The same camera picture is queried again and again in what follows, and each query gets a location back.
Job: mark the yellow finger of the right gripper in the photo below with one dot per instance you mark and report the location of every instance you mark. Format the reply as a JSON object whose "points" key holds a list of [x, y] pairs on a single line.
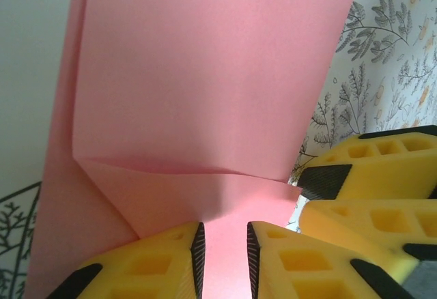
{"points": [[375, 162], [358, 224]]}

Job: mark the pink square paper sheet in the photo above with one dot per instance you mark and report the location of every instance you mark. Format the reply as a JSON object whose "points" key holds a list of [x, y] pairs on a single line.
{"points": [[205, 73]]}

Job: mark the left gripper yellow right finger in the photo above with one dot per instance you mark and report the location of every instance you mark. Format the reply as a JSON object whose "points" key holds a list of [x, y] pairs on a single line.
{"points": [[307, 278]]}

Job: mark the floral patterned table cover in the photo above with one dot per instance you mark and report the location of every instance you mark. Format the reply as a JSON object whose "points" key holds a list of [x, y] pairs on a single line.
{"points": [[34, 73]]}

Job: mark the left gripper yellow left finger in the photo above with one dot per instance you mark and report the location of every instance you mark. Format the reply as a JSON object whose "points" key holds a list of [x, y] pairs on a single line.
{"points": [[153, 271]]}

